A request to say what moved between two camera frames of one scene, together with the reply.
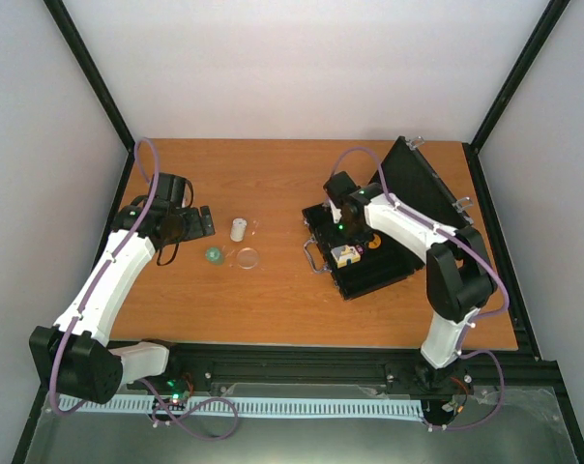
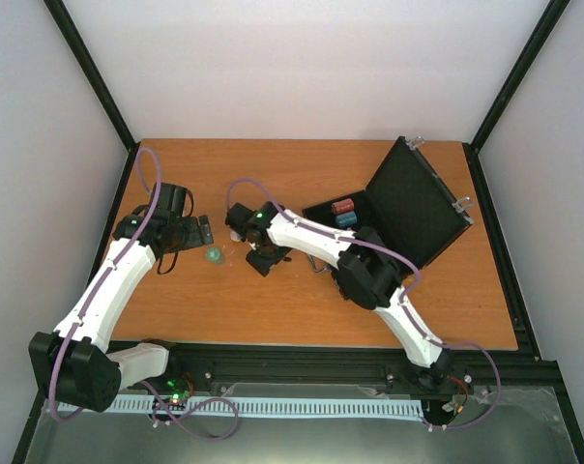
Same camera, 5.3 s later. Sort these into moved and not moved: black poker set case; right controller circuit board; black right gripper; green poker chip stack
Moved: black right gripper
Not moved: green poker chip stack; black poker set case; right controller circuit board
